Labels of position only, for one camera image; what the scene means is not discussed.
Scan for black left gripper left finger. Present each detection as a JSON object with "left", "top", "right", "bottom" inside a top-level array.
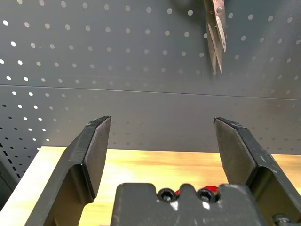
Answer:
[{"left": 24, "top": 115, "right": 112, "bottom": 226}]

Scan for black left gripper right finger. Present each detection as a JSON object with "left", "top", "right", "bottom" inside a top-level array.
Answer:
[{"left": 213, "top": 117, "right": 301, "bottom": 226}]

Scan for grey metal pegboard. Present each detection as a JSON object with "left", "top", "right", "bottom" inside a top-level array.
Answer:
[{"left": 0, "top": 0, "right": 301, "bottom": 210}]

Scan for black handled scissors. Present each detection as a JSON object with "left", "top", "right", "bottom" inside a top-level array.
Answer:
[{"left": 203, "top": 0, "right": 228, "bottom": 76}]

